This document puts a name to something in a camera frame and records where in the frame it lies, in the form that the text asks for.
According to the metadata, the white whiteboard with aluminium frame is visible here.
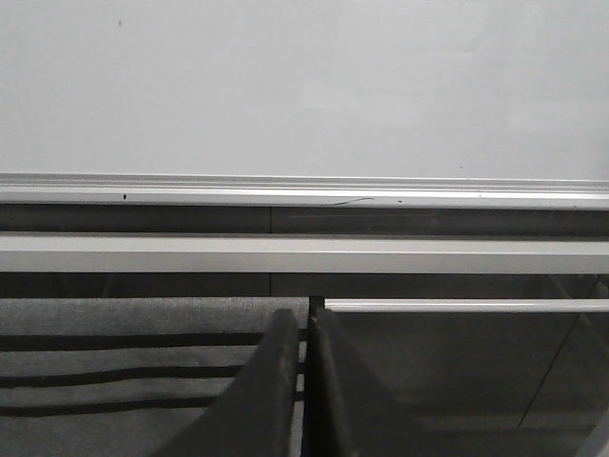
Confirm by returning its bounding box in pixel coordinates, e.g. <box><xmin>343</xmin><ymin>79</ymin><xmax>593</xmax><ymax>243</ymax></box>
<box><xmin>1</xmin><ymin>1</ymin><xmax>608</xmax><ymax>209</ymax></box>

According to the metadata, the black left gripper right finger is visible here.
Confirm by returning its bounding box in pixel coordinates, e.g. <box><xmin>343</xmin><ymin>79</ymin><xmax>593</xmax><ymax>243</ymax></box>
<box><xmin>306</xmin><ymin>308</ymin><xmax>455</xmax><ymax>456</ymax></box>

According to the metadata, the white horizontal rod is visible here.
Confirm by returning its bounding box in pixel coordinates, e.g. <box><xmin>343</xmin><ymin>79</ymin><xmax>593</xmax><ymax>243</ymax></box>
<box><xmin>324</xmin><ymin>299</ymin><xmax>608</xmax><ymax>313</ymax></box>

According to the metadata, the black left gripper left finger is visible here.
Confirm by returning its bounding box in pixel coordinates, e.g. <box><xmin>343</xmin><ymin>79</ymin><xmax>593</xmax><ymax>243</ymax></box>
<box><xmin>155</xmin><ymin>309</ymin><xmax>299</xmax><ymax>456</ymax></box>

